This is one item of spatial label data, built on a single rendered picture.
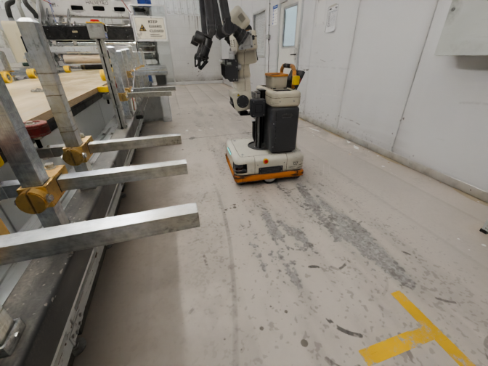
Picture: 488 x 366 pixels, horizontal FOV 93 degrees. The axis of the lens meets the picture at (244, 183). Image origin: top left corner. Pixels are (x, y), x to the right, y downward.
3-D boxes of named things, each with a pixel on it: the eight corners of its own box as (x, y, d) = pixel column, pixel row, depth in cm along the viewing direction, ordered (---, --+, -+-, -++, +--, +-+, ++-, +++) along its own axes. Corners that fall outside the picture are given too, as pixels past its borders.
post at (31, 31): (99, 189, 80) (38, 19, 57) (97, 194, 77) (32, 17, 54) (88, 191, 79) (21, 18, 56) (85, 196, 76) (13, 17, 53)
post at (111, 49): (133, 124, 165) (114, 46, 142) (132, 125, 162) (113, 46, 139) (128, 125, 164) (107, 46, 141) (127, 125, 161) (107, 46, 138)
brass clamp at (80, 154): (98, 149, 81) (93, 135, 78) (87, 164, 69) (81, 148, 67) (78, 151, 79) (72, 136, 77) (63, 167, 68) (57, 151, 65)
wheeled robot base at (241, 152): (280, 153, 278) (282, 133, 266) (303, 177, 224) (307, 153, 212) (224, 159, 266) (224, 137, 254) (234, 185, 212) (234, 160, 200)
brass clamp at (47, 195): (75, 181, 60) (67, 163, 57) (54, 211, 48) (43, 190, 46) (46, 185, 58) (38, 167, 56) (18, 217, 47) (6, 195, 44)
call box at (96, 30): (109, 41, 121) (104, 22, 118) (106, 40, 116) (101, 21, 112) (94, 41, 120) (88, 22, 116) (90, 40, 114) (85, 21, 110)
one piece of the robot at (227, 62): (237, 78, 212) (236, 51, 202) (243, 81, 188) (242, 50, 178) (219, 79, 209) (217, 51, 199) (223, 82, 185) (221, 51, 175)
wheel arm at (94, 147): (181, 143, 85) (179, 131, 83) (182, 146, 82) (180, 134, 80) (41, 157, 74) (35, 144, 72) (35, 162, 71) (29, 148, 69)
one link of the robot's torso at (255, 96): (256, 115, 226) (257, 88, 214) (265, 123, 202) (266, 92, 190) (229, 117, 221) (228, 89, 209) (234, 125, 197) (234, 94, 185)
